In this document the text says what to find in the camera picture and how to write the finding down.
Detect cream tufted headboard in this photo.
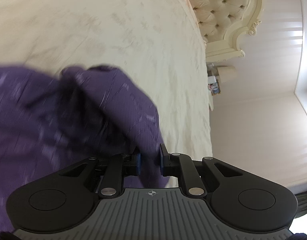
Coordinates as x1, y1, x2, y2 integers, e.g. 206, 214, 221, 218
189, 0, 264, 63

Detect cream embroidered bedspread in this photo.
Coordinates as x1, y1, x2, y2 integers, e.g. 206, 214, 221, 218
0, 0, 211, 158

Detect white table lamp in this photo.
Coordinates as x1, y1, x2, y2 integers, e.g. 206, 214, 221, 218
217, 66, 237, 83

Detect purple patterned hooded garment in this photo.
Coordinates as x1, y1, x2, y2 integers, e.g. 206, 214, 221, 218
0, 65, 168, 233

